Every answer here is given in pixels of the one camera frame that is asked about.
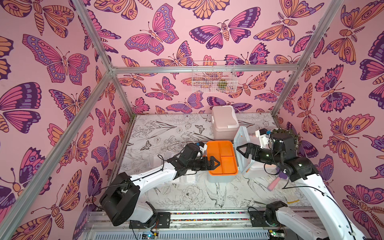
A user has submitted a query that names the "blue orange first aid box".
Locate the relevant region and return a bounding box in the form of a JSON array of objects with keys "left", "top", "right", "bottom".
[{"left": 207, "top": 126, "right": 252, "bottom": 183}]

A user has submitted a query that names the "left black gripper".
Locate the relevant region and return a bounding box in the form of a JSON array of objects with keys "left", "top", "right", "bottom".
[{"left": 186, "top": 156, "right": 220, "bottom": 172}]

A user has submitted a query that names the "green toy in basket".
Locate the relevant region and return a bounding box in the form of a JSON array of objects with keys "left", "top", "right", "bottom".
[{"left": 217, "top": 80, "right": 228, "bottom": 92}]

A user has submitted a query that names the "potted green plant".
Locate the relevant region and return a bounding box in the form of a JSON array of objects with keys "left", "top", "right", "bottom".
[{"left": 271, "top": 128, "right": 301, "bottom": 150}]

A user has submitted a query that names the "white wire wall basket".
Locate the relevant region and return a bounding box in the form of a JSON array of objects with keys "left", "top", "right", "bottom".
[{"left": 191, "top": 65, "right": 238, "bottom": 94}]

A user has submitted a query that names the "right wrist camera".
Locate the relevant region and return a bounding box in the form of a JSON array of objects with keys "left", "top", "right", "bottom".
[{"left": 255, "top": 129, "right": 271, "bottom": 149}]

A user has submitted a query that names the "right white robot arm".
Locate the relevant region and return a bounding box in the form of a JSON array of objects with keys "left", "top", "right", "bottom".
[{"left": 234, "top": 127, "right": 366, "bottom": 240}]

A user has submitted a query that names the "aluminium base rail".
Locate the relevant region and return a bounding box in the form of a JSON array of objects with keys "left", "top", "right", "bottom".
[{"left": 81, "top": 207, "right": 303, "bottom": 240}]

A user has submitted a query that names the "white pink medicine chest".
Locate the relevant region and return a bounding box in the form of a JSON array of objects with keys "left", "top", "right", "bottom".
[{"left": 243, "top": 155, "right": 278, "bottom": 179}]

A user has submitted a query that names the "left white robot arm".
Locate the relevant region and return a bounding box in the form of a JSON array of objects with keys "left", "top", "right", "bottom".
[{"left": 100, "top": 142, "right": 221, "bottom": 228}]

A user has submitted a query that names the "beige pink first aid box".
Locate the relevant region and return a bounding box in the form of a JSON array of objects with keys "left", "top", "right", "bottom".
[{"left": 212, "top": 105, "right": 240, "bottom": 141}]

